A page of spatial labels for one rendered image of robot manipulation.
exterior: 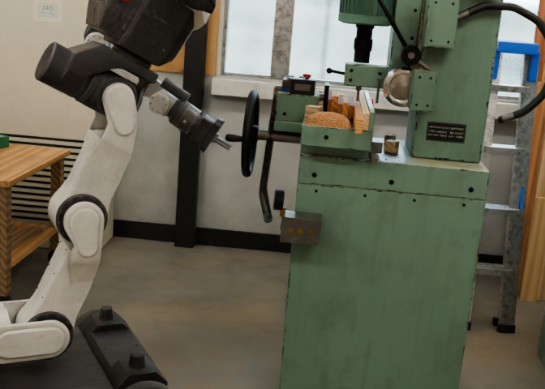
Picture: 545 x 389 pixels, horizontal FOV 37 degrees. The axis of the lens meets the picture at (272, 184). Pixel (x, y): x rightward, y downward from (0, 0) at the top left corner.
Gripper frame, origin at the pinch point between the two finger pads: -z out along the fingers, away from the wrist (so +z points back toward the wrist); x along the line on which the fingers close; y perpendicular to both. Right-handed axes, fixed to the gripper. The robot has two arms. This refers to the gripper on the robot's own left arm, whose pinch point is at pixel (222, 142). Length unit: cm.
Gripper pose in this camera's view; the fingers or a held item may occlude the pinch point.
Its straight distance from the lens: 257.3
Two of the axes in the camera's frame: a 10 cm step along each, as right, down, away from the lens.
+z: -8.2, -5.7, -0.7
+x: 5.6, -7.7, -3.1
